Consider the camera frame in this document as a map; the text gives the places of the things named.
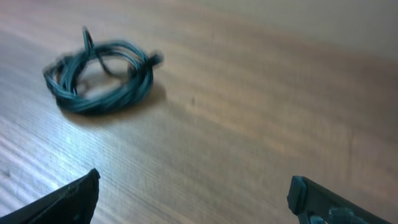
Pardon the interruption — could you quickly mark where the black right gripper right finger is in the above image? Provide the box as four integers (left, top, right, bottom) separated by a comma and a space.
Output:
287, 175, 388, 224

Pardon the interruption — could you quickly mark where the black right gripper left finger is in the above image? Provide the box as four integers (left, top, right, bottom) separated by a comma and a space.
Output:
1, 169, 100, 224

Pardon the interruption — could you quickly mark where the black cable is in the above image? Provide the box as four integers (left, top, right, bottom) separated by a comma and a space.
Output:
42, 26, 165, 114

